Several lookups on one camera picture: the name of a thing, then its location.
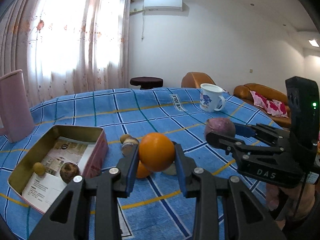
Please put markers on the small tan round fruit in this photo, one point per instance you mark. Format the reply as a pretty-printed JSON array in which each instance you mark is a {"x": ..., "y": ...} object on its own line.
[{"x": 125, "y": 138}]

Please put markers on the white air conditioner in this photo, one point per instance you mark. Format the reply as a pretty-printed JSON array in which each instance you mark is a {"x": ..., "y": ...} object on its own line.
[{"x": 162, "y": 3}]

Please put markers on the pink plastic pitcher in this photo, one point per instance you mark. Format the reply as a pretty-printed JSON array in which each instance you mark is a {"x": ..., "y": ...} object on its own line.
[{"x": 13, "y": 107}]

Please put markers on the blue checked tablecloth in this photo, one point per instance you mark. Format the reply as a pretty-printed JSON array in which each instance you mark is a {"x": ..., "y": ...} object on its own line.
[{"x": 105, "y": 105}]

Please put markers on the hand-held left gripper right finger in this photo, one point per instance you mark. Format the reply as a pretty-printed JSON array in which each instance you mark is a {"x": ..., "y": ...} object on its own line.
[{"x": 182, "y": 177}]

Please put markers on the pink rectangular tin box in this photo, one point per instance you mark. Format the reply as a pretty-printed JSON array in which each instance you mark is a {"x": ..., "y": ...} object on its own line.
[{"x": 95, "y": 160}]

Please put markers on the person's right forearm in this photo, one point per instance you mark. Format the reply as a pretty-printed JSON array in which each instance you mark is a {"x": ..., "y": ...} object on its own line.
[{"x": 308, "y": 201}]

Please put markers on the white mug with blue print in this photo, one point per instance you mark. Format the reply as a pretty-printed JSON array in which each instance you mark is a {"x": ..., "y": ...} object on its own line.
[{"x": 208, "y": 97}]

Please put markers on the square ceiling light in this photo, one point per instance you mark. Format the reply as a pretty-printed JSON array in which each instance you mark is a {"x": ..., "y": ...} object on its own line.
[{"x": 314, "y": 42}]

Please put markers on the orange leather sofa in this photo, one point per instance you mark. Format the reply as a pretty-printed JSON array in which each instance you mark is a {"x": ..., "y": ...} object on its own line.
[{"x": 267, "y": 91}]

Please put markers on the large orange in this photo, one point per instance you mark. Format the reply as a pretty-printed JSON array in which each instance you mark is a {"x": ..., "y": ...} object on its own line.
[{"x": 156, "y": 152}]

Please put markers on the dark round stool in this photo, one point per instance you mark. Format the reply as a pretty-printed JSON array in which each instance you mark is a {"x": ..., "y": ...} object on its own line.
[{"x": 146, "y": 81}]

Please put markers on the pink floral pillow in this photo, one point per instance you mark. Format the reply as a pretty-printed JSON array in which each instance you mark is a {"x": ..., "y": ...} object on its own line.
[{"x": 272, "y": 106}]

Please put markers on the brown purple fruit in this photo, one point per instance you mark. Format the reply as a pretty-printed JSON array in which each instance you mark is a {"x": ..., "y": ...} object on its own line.
[{"x": 128, "y": 148}]

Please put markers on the orange leather armchair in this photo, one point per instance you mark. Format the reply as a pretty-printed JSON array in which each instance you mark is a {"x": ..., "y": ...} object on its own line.
[{"x": 195, "y": 78}]

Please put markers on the small yellow round fruit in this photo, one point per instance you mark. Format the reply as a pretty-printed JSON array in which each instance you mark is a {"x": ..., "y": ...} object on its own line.
[{"x": 39, "y": 169}]

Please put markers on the printed paper leaflet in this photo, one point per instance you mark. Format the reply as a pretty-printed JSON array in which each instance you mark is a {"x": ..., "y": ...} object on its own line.
[{"x": 42, "y": 192}]

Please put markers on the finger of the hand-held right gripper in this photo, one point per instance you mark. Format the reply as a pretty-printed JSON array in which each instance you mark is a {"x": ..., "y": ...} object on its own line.
[
  {"x": 225, "y": 142},
  {"x": 246, "y": 130}
]

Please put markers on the purple round fruit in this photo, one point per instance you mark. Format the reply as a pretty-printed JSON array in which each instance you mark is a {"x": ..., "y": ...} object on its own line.
[{"x": 220, "y": 127}]

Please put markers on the white tablecloth label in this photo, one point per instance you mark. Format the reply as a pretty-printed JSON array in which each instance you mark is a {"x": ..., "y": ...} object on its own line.
[{"x": 178, "y": 102}]

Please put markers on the pale beige fruit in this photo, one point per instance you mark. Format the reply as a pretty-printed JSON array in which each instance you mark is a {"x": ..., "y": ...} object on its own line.
[{"x": 170, "y": 170}]

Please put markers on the small orange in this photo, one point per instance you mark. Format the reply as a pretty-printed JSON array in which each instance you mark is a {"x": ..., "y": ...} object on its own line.
[{"x": 142, "y": 171}]

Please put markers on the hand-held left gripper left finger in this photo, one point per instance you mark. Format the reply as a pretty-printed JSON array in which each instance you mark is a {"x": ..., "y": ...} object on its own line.
[{"x": 131, "y": 177}]

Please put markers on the brown wrinkled passion fruit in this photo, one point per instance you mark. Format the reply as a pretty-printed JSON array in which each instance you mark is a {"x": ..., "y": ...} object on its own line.
[{"x": 69, "y": 172}]

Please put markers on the pink floral curtain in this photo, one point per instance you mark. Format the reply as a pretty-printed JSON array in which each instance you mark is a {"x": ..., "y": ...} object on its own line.
[{"x": 75, "y": 42}]

